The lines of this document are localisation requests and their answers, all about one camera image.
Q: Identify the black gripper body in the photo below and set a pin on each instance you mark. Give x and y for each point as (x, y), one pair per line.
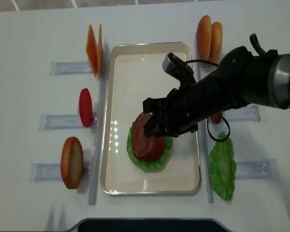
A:
(183, 109)

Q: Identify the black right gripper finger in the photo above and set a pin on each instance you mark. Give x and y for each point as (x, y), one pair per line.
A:
(154, 106)

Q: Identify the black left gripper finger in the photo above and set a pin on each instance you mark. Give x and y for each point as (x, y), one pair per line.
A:
(152, 127)

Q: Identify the brown meat patty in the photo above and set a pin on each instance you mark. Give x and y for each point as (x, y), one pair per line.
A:
(216, 118)
(141, 145)

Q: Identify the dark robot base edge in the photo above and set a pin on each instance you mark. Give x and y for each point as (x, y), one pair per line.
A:
(150, 225)

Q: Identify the green lettuce on tray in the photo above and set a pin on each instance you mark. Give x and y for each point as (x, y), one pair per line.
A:
(158, 163)

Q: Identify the standing green lettuce leaf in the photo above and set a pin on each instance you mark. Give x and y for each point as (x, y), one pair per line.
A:
(222, 168)

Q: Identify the standing red tomato slice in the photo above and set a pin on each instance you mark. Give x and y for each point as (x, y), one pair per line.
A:
(85, 108)

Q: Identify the orange cheese slice front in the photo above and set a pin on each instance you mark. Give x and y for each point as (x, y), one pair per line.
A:
(91, 50)

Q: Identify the clear holder tomato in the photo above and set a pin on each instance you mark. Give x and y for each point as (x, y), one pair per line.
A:
(59, 122)

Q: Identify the white rectangular tray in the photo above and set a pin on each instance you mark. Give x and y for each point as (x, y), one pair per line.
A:
(135, 74)

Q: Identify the plain bun slice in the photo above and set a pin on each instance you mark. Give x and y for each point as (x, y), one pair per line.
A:
(216, 42)

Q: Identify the clear holder patty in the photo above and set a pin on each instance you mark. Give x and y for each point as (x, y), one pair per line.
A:
(248, 113)

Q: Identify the sesame bun top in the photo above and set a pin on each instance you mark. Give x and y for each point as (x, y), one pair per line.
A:
(203, 37)

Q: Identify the standing bun slice left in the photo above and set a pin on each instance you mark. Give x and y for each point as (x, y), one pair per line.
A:
(71, 165)

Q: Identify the clear holder left bun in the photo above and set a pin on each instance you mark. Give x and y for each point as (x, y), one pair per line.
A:
(40, 172)

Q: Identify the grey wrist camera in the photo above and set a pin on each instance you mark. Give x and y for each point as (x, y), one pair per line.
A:
(170, 62)

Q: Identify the clear acrylic left rail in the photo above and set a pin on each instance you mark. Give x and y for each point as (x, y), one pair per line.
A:
(99, 133)

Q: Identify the clear acrylic rail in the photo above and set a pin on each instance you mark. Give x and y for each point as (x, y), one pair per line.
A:
(99, 133)
(204, 135)

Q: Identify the clear acrylic right rail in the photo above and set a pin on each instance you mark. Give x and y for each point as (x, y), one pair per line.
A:
(204, 135)

